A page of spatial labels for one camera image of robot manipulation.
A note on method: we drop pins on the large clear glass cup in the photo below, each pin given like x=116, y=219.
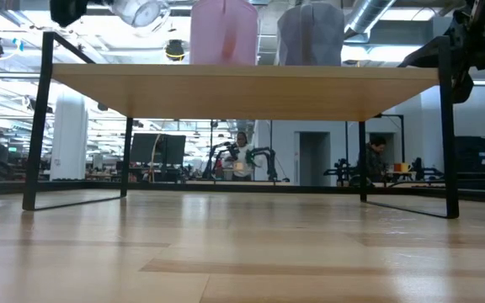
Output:
x=141, y=14

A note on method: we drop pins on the pink plastic cup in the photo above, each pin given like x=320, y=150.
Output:
x=223, y=33

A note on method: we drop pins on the grey plastic cup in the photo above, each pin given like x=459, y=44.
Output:
x=310, y=35

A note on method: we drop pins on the background black robot arm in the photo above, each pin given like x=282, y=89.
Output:
x=215, y=160
x=265, y=160
x=343, y=170

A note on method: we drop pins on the white round column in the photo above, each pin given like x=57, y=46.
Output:
x=69, y=143

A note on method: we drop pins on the black computer monitor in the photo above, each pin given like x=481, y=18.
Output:
x=147, y=148

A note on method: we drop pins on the orange mug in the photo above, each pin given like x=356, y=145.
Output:
x=401, y=167

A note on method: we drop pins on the black storage cabinet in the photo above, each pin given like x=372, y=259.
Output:
x=480, y=162

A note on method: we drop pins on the black table edge rail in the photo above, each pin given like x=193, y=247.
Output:
x=234, y=186

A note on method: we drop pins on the silver ceiling air duct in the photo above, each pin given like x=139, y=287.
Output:
x=366, y=17

